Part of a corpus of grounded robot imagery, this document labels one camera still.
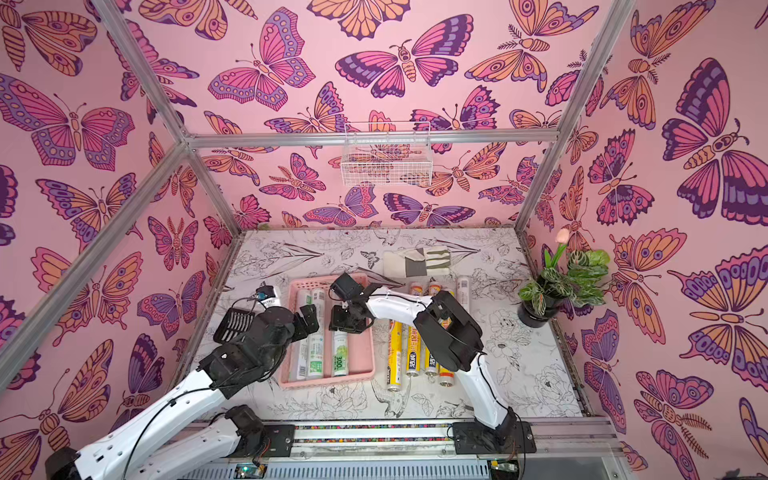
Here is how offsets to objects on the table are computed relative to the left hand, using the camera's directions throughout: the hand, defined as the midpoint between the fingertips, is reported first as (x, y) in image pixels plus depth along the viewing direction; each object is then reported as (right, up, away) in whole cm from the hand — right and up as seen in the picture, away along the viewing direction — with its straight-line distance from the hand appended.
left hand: (306, 309), depth 77 cm
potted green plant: (+67, +9, -3) cm, 67 cm away
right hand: (+3, -9, +12) cm, 16 cm away
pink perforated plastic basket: (+13, -13, +11) cm, 21 cm away
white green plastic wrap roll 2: (+8, -13, +6) cm, 16 cm away
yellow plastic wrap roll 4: (+37, -19, +4) cm, 42 cm away
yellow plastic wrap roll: (+23, -14, +8) cm, 28 cm away
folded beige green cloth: (+31, +12, +32) cm, 46 cm away
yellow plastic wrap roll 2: (+28, -13, +9) cm, 32 cm away
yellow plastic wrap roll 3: (+33, -16, +5) cm, 37 cm away
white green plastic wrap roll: (+1, -11, +8) cm, 13 cm away
